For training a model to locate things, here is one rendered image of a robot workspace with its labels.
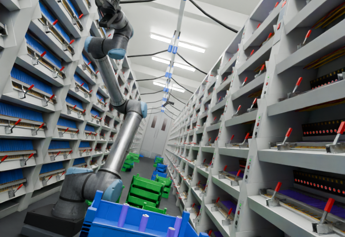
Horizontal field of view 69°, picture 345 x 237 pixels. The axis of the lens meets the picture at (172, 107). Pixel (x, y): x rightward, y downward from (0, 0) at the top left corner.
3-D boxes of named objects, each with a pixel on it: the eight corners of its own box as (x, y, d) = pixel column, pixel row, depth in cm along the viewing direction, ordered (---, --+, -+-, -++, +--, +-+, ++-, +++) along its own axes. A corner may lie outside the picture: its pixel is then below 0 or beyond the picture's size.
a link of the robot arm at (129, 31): (132, 42, 142) (136, 26, 144) (125, 31, 130) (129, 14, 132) (117, 40, 144) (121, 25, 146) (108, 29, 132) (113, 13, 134)
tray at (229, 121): (259, 118, 120) (256, 98, 121) (225, 126, 180) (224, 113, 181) (299, 115, 121) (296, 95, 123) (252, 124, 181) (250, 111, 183)
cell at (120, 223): (116, 226, 72) (123, 203, 73) (117, 224, 73) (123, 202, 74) (122, 228, 72) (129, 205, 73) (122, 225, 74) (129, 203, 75)
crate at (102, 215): (76, 245, 55) (87, 208, 56) (88, 216, 75) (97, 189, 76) (201, 271, 60) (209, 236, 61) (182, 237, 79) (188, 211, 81)
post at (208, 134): (181, 224, 235) (225, 48, 263) (180, 221, 244) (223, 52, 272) (202, 230, 235) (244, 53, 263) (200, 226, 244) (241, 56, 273)
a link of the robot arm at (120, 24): (109, 28, 132) (126, 30, 131) (105, 22, 128) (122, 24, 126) (113, 13, 134) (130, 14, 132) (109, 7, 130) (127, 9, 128)
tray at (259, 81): (268, 79, 123) (264, 52, 125) (231, 100, 183) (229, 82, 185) (307, 76, 124) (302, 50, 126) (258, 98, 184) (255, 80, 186)
